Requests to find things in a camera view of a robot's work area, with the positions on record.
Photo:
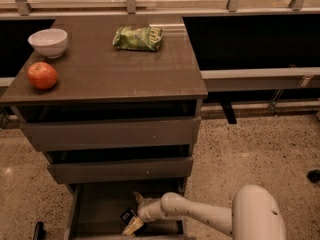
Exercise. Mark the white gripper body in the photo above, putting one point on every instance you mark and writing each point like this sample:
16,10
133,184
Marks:
145,209

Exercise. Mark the grey top drawer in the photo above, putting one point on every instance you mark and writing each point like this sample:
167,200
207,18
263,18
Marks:
63,136

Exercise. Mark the green chip bag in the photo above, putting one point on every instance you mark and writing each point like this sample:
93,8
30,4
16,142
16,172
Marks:
138,39

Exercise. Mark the grey middle drawer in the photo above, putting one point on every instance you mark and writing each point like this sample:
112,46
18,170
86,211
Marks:
127,170

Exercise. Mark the black object right floor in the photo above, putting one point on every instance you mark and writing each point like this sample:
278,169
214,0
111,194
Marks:
314,176

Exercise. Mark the black object bottom left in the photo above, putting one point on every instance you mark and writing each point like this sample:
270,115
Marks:
39,232

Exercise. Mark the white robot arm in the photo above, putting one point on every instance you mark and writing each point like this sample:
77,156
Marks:
254,214

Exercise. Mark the white ceramic bowl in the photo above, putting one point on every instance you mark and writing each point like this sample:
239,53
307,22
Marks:
51,43

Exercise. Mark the grey drawer cabinet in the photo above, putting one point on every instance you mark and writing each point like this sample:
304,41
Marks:
122,119

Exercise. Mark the grey open bottom drawer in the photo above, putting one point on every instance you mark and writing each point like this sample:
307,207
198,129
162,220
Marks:
97,208

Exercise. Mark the red apple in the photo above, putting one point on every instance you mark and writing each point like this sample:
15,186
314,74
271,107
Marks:
42,75

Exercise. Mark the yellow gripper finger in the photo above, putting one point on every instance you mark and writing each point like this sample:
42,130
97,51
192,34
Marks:
138,197
134,225

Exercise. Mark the long grey bench ledge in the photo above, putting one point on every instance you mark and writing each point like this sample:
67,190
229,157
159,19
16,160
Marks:
260,79

